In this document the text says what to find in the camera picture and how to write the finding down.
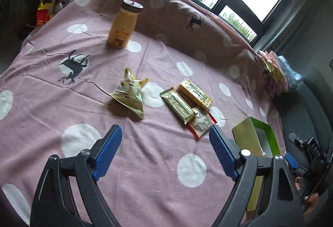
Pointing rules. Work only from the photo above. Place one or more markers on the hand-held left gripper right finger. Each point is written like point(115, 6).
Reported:
point(223, 154)

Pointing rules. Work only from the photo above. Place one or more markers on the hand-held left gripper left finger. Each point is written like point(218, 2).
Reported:
point(109, 151)

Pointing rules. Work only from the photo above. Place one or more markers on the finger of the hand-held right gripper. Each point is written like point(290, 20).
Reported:
point(298, 141)
point(291, 160)

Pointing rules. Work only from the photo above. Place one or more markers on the green cardboard box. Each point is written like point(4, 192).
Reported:
point(247, 138)

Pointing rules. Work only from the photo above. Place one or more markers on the red-edged snack packet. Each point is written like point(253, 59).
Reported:
point(203, 123)

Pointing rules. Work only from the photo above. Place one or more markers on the person's right hand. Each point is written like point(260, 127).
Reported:
point(312, 201)

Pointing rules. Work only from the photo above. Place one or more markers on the triangular yellow white snack packet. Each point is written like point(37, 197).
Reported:
point(127, 92)

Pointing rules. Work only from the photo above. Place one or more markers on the gold snack bar packet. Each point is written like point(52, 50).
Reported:
point(178, 106)

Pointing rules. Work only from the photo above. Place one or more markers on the yellow biscuit bar packet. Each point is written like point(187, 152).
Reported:
point(195, 93)

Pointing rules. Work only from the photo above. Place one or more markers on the pink polka-dot blanket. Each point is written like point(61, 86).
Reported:
point(52, 112)

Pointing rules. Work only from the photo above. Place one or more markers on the light blue folded clothes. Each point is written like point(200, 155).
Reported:
point(290, 68)

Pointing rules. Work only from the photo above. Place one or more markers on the pink folded clothes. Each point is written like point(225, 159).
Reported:
point(273, 71)

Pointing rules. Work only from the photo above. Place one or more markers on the yellow bear-print bottle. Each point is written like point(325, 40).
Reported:
point(122, 27)

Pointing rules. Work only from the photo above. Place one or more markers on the red and yellow box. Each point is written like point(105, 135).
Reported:
point(43, 15)

